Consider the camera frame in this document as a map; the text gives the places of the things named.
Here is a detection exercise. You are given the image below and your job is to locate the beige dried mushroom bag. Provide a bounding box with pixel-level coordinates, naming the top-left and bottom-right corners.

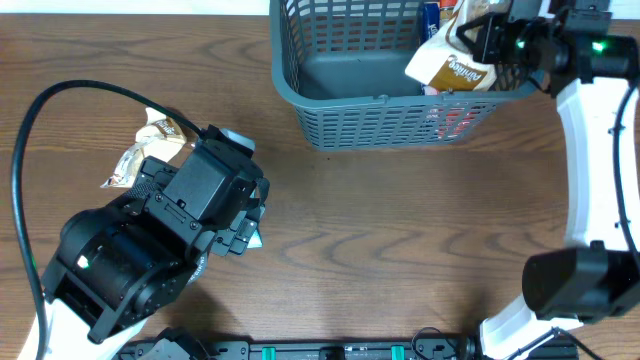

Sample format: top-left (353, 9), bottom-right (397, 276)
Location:
top-left (405, 0), bottom-right (511, 92)

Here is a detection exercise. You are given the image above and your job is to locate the blue tissue pack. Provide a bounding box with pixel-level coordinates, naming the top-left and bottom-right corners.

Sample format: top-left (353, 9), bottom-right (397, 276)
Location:
top-left (421, 2), bottom-right (440, 43)

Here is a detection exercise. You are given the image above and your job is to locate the orange noodle packet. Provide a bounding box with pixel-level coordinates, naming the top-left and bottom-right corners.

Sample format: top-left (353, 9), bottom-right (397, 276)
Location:
top-left (439, 0), bottom-right (457, 22)

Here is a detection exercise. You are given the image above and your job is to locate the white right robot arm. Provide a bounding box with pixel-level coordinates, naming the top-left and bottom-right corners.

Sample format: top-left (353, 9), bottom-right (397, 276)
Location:
top-left (453, 1), bottom-right (639, 359)

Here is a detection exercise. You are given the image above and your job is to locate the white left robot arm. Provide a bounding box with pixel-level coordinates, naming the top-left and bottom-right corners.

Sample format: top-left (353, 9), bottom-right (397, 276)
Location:
top-left (20, 127), bottom-right (269, 359)

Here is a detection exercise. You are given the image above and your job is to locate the teal wrapped packet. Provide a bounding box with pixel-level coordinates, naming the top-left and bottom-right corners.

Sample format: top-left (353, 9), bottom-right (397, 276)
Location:
top-left (247, 228), bottom-right (263, 249)

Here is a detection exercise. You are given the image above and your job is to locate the crumpled beige snack bag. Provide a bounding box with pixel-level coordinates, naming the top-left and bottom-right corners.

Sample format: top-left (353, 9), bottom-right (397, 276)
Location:
top-left (101, 107), bottom-right (187, 188)

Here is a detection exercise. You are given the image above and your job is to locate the grey plastic basket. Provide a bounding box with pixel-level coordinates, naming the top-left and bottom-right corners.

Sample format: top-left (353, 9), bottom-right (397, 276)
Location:
top-left (269, 0), bottom-right (542, 151)

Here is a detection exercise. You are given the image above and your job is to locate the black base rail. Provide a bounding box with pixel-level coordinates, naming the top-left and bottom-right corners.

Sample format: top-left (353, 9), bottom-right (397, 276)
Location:
top-left (114, 327), bottom-right (580, 360)

